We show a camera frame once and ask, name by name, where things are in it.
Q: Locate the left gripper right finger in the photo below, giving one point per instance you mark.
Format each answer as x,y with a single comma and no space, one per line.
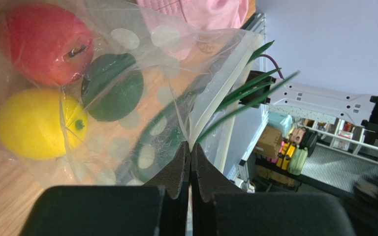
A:
220,208

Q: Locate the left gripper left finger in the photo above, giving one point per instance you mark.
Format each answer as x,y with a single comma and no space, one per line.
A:
157,208

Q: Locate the green scallion bunch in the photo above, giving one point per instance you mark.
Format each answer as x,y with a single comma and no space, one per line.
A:
235,101

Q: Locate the green avocado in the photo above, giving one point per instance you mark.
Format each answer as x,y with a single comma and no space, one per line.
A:
112,87

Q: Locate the clear dotted zip bag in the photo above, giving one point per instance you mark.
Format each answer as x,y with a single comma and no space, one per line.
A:
105,156

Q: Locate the yellow apple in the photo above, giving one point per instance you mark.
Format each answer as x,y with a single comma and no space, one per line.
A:
42,124

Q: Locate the red apple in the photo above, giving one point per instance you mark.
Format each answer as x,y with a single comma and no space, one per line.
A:
46,43

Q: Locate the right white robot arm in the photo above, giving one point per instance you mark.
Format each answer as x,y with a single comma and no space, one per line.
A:
358,109

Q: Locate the cardboard box in background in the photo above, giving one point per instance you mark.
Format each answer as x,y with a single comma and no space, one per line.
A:
269,143

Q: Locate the white shelf in background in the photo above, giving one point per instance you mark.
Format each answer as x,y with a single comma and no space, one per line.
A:
345,138

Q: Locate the pink bucket hat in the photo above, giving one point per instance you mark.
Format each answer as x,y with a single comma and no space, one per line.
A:
202,13

